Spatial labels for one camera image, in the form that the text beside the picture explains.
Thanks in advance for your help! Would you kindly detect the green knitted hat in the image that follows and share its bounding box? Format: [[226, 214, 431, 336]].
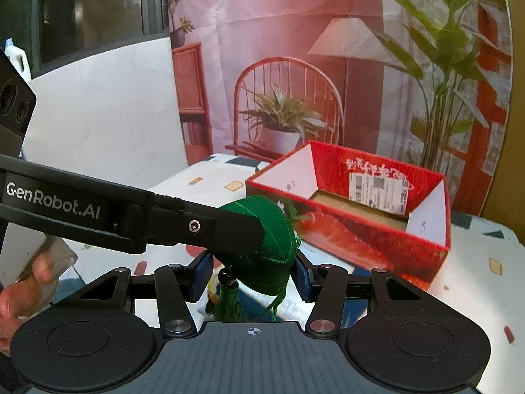
[[213, 196, 301, 323]]

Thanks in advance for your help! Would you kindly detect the printed room backdrop cloth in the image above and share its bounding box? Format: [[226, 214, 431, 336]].
[[167, 0, 513, 214]]

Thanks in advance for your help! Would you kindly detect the person left hand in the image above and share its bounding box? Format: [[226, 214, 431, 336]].
[[0, 252, 71, 355]]

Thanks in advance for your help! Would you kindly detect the red strawberry cardboard box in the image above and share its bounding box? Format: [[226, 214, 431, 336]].
[[246, 142, 450, 290]]

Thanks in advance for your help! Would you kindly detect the white plastic bottle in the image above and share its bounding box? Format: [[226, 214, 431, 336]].
[[4, 37, 31, 83]]

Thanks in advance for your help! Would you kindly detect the wooden wall panel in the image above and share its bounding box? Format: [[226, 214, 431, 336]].
[[482, 0, 524, 241]]

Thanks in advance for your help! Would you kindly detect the dark window frame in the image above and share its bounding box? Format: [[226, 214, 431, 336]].
[[0, 0, 171, 77]]

